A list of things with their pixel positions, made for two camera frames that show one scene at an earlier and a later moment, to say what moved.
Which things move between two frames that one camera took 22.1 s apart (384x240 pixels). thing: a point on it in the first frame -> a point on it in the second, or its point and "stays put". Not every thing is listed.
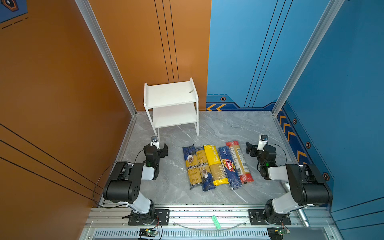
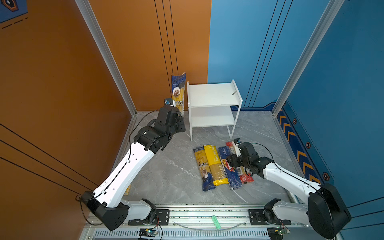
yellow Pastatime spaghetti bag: (218, 173) stays put
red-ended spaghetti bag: (240, 161) stays put
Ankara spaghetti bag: (190, 156) -> (178, 90)
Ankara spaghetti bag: (207, 179) stays put
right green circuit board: (277, 233) stays put
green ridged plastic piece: (216, 222) stays put
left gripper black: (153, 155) -> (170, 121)
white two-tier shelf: (173, 104) -> (213, 105)
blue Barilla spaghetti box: (231, 170) stays put
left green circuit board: (147, 232) stays put
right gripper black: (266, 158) -> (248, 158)
